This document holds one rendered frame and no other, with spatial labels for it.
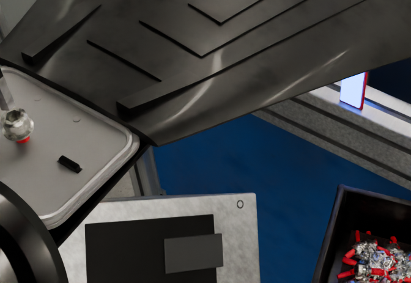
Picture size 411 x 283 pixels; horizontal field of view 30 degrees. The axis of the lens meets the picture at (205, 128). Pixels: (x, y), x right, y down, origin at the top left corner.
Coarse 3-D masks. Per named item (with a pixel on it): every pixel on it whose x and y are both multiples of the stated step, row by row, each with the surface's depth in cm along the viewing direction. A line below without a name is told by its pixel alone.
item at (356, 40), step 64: (64, 0) 39; (128, 0) 39; (192, 0) 39; (256, 0) 40; (320, 0) 41; (384, 0) 43; (0, 64) 37; (64, 64) 36; (128, 64) 36; (192, 64) 36; (256, 64) 37; (320, 64) 38; (384, 64) 40; (128, 128) 34; (192, 128) 34
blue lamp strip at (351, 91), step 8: (344, 80) 73; (352, 80) 72; (360, 80) 72; (344, 88) 74; (352, 88) 73; (360, 88) 72; (344, 96) 75; (352, 96) 74; (360, 96) 73; (352, 104) 75
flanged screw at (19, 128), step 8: (8, 112) 33; (16, 112) 33; (24, 112) 33; (8, 120) 33; (16, 120) 32; (24, 120) 32; (8, 128) 32; (16, 128) 32; (24, 128) 32; (32, 128) 33; (8, 136) 33; (16, 136) 33; (24, 136) 33
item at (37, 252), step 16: (0, 192) 26; (0, 208) 26; (16, 208) 26; (0, 224) 26; (16, 224) 26; (32, 224) 27; (0, 240) 27; (16, 240) 26; (32, 240) 27; (48, 240) 27; (0, 256) 27; (16, 256) 27; (32, 256) 27; (48, 256) 27; (0, 272) 27; (16, 272) 27; (32, 272) 27; (48, 272) 27; (64, 272) 27
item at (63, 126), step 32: (32, 96) 35; (64, 96) 35; (0, 128) 34; (64, 128) 34; (96, 128) 34; (0, 160) 33; (32, 160) 33; (96, 160) 33; (32, 192) 31; (64, 192) 31
